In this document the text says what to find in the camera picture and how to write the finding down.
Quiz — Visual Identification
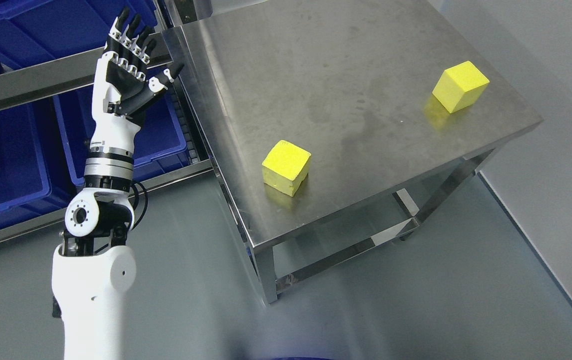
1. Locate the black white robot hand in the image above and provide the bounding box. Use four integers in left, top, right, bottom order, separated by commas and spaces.
89, 6, 184, 162

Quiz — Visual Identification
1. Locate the yellow foam block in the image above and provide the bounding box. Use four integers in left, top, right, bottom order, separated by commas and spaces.
432, 61, 491, 114
261, 139, 312, 198

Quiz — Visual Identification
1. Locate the steel shelf rack left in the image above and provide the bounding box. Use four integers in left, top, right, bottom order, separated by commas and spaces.
0, 0, 213, 243

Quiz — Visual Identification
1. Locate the blue bin lower middle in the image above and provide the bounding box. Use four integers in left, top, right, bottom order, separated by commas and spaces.
53, 86, 191, 188

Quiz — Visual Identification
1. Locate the blue bin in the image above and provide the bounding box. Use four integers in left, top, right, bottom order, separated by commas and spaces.
53, 86, 191, 188
0, 0, 157, 69
0, 99, 76, 230

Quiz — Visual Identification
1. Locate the blue bin lower left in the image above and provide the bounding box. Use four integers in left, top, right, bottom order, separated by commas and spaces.
0, 99, 76, 230

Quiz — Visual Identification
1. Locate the blue bin upper left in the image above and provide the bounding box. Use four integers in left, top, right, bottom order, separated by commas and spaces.
0, 0, 157, 69

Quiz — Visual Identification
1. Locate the stainless steel table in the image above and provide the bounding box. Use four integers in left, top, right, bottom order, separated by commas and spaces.
162, 0, 543, 305

